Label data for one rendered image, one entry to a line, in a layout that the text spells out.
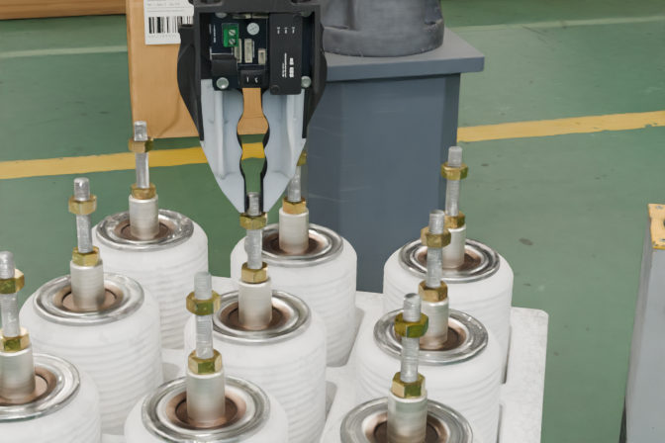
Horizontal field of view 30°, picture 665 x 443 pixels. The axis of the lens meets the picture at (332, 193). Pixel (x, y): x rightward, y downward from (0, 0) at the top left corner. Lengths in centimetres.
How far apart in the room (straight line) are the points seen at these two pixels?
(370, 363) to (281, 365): 6
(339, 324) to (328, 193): 37
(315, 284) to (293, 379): 11
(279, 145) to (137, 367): 19
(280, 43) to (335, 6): 56
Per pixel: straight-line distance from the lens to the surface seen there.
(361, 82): 124
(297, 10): 70
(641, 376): 87
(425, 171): 130
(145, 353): 86
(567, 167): 183
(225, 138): 77
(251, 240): 81
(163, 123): 190
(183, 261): 94
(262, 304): 82
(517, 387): 91
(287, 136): 75
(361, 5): 125
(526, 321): 100
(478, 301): 89
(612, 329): 139
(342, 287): 92
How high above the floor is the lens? 65
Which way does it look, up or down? 23 degrees down
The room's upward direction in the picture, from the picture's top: 1 degrees clockwise
